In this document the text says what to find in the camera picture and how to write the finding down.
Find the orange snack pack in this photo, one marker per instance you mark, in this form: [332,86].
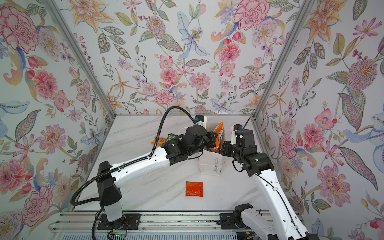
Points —
[219,130]

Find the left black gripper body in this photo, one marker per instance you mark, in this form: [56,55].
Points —
[206,141]

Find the right aluminium frame post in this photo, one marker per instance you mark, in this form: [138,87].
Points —
[303,13]

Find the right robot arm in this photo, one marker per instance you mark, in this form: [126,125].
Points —
[285,224]

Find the aluminium frame post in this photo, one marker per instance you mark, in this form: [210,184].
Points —
[303,13]
[68,36]

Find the green snack pack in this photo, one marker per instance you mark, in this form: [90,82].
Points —
[172,137]

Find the left aluminium frame post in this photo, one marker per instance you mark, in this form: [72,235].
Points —
[68,36]

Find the red small snack packet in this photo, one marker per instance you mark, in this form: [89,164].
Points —
[194,189]

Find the orange small candy packet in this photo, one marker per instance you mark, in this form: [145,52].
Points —
[160,142]

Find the white paper gift bag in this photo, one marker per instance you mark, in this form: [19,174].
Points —
[209,163]

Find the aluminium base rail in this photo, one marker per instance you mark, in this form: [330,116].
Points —
[146,221]

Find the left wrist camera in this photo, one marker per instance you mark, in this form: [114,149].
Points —
[201,120]

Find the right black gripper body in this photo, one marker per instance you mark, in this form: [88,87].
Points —
[230,151]

